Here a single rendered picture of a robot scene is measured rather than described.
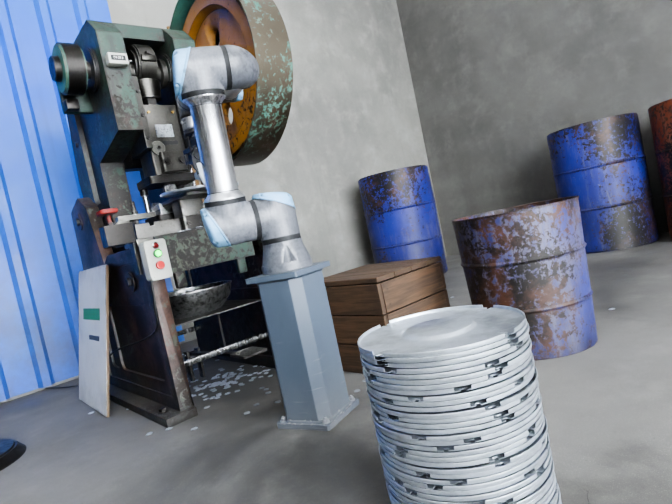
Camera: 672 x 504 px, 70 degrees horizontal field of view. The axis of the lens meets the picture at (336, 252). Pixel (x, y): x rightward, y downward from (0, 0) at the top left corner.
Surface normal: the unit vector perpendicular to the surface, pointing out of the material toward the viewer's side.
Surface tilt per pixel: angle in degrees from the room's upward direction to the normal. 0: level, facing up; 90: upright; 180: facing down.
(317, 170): 90
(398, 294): 90
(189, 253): 90
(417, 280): 90
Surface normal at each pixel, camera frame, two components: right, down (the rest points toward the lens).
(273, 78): 0.67, 0.24
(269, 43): 0.65, -0.07
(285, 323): -0.50, 0.15
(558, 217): 0.27, 0.04
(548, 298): -0.01, 0.10
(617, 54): -0.74, 0.19
